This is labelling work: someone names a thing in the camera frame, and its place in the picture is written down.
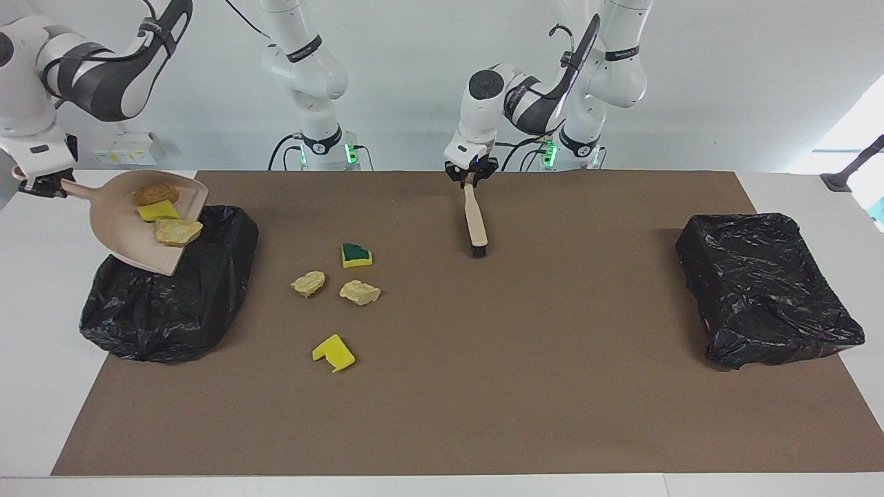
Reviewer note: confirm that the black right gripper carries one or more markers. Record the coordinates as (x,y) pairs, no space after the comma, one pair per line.
(48,178)

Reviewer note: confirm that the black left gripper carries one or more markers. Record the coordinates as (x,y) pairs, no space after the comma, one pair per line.
(473,167)

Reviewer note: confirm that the beige brush with black bristles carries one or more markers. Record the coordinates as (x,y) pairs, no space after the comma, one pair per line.
(474,221)

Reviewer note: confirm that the beige plastic dustpan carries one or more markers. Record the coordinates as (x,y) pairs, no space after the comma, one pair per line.
(117,228)

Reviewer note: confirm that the brown oval sponge piece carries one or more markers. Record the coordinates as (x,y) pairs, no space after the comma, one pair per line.
(156,194)

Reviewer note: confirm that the yellow sponge wedge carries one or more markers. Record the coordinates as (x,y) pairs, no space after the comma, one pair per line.
(157,211)

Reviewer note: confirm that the beige sponge chunk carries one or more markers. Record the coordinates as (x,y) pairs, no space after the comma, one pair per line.
(359,293)
(177,232)
(308,284)

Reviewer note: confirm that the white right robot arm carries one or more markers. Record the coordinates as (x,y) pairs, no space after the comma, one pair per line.
(304,69)

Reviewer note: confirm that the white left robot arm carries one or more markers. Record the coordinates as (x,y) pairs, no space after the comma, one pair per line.
(615,76)

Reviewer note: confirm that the bin with black bag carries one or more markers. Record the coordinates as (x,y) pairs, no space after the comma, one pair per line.
(166,310)
(760,290)

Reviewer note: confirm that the white box with yellow label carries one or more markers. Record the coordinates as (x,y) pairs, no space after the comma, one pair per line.
(138,148)
(103,153)

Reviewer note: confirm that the yellow and green sponge piece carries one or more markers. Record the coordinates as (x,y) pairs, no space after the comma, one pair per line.
(356,255)

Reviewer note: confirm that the notched yellow sponge piece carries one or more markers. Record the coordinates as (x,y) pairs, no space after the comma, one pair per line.
(335,353)

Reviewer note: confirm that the brown table mat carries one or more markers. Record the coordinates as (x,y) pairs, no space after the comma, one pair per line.
(483,414)

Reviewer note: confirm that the teal object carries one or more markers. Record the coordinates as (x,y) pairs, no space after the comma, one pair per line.
(878,209)

